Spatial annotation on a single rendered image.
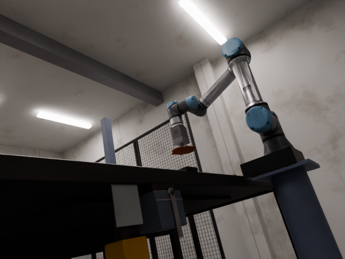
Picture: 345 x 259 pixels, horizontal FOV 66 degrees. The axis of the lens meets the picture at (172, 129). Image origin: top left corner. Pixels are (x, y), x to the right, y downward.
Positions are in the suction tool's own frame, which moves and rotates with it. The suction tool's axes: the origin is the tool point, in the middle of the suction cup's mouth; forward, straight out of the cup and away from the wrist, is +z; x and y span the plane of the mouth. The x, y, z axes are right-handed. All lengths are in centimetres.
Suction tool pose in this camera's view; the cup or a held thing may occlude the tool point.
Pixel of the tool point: (184, 151)
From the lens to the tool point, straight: 152.6
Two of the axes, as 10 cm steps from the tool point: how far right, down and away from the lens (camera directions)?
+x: 8.2, -3.8, -4.3
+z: 2.1, 9.0, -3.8
